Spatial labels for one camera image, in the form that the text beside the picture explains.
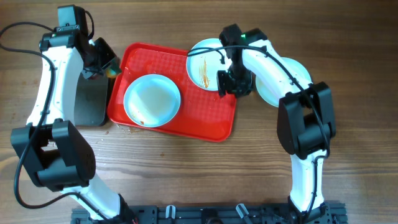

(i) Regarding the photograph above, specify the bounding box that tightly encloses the green yellow sponge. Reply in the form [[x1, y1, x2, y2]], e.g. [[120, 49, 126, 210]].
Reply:
[[104, 58, 122, 78]]

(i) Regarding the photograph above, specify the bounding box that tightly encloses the large white plate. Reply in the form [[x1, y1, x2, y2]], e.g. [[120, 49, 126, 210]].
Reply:
[[255, 57, 312, 108]]

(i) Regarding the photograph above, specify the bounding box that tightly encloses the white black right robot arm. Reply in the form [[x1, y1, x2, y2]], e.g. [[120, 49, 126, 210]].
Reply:
[[217, 24, 336, 223]]

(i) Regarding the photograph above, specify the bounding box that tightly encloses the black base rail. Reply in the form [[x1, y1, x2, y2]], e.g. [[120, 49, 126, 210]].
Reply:
[[70, 202, 348, 224]]

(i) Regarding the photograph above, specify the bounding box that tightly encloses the red plastic tray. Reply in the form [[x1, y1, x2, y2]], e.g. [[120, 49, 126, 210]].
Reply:
[[107, 42, 236, 142]]

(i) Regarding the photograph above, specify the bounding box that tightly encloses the white plate with sauce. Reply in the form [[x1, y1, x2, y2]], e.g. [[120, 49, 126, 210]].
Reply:
[[186, 49, 232, 91]]

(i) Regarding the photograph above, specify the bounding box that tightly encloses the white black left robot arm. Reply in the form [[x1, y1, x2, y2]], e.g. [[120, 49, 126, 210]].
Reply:
[[11, 5, 137, 223]]

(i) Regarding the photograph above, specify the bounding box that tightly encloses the black water tray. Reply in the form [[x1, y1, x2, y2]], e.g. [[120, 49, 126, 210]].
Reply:
[[74, 75, 109, 126]]

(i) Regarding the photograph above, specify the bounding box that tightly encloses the small white plate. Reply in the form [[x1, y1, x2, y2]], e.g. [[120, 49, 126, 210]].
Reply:
[[123, 74, 182, 128]]

